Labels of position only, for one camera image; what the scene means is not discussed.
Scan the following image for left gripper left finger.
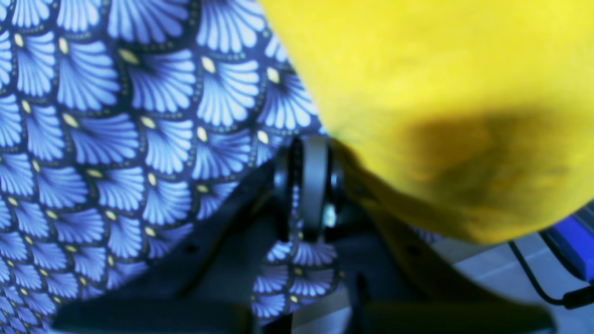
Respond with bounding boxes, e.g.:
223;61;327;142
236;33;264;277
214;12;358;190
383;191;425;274
51;140;302;334

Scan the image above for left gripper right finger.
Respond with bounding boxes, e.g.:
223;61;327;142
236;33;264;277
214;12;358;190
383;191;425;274
302;136;557;334

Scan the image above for yellow T-shirt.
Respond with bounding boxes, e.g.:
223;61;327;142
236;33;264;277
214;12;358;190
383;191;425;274
261;0;593;243

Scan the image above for blue fan-patterned table cloth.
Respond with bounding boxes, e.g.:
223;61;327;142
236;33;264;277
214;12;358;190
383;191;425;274
1;0;340;334

